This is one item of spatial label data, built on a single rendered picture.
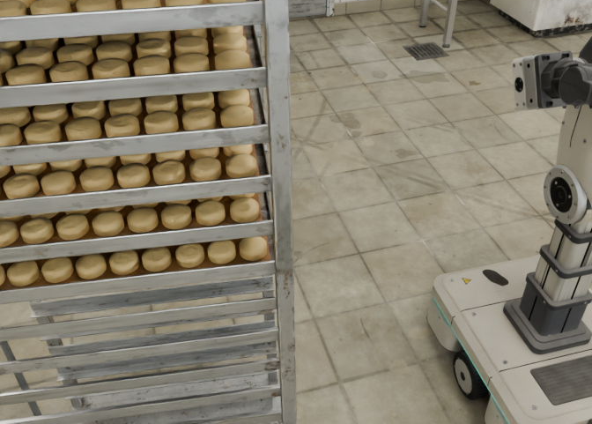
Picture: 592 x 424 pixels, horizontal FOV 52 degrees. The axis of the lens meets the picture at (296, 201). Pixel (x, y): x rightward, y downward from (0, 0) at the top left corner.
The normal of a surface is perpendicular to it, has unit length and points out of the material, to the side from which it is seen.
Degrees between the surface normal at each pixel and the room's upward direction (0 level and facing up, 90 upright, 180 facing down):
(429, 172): 0
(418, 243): 0
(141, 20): 90
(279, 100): 90
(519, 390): 0
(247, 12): 90
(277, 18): 90
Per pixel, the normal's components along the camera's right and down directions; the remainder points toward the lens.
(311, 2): 0.28, 0.58
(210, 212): -0.01, -0.79
